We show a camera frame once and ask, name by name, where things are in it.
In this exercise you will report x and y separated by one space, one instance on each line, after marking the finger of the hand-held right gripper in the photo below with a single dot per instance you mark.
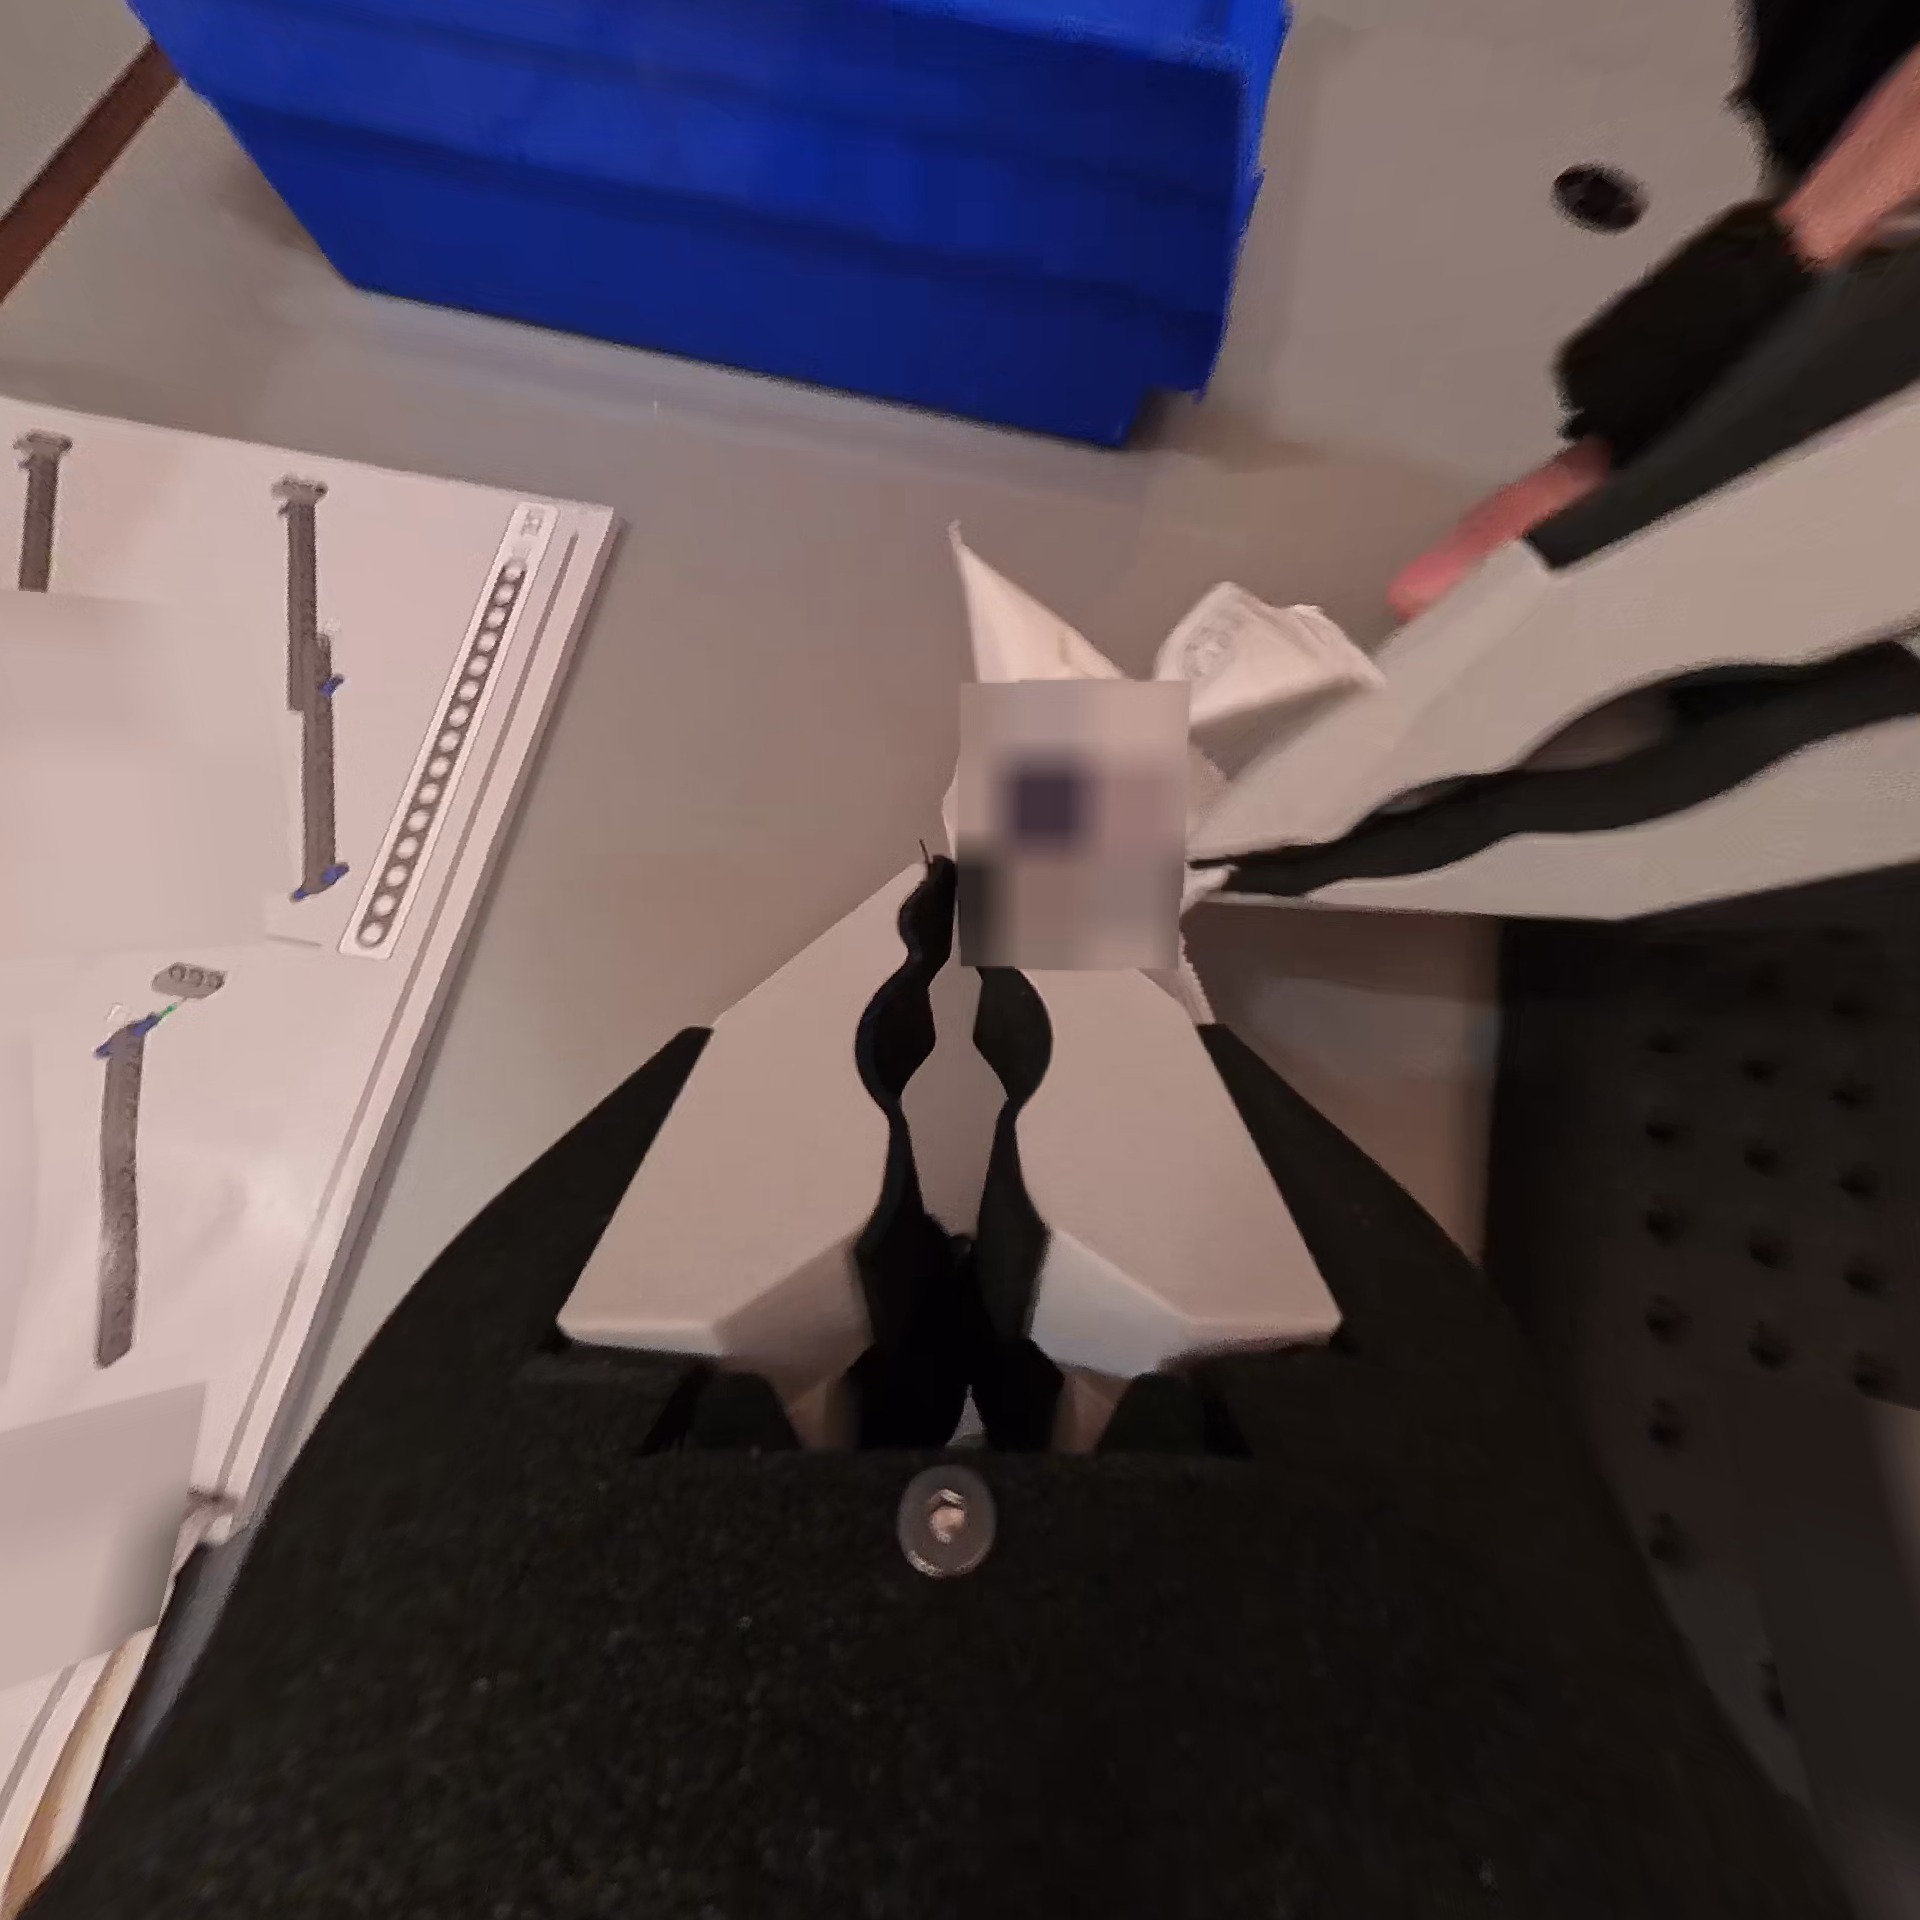
1725 863
1650 598

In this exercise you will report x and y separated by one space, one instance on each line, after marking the black table grommet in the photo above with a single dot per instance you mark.
1593 195

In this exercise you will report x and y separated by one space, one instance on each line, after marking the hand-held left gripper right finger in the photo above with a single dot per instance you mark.
1171 1184

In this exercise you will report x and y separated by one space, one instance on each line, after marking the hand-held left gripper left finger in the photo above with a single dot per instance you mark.
736 1184

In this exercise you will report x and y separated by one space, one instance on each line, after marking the person's right hand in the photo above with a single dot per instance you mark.
1498 525

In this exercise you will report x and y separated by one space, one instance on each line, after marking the small white paper bag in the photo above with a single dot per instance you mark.
1051 631

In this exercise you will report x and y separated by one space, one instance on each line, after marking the lego instruction booklet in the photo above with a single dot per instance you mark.
225 1169

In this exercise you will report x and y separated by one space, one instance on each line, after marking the blue plastic bin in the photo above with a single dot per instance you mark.
674 182

